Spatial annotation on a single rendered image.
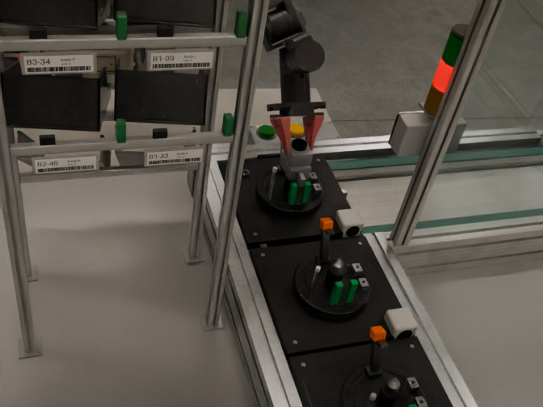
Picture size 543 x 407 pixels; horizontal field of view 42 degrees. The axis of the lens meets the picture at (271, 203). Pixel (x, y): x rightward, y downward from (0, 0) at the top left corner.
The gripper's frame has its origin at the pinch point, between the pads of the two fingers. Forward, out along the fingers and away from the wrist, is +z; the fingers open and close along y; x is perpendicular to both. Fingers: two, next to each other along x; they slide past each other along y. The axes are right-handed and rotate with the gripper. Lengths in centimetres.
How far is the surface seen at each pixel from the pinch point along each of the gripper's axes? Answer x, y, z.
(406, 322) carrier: -23.0, 10.0, 30.1
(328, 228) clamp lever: -13.7, 0.0, 13.8
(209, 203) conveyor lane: 8.2, -16.4, 9.9
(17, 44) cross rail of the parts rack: -40, -49, -16
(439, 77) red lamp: -25.1, 16.3, -11.7
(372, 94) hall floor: 197, 115, -17
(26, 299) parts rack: -12, -52, 21
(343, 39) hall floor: 238, 119, -50
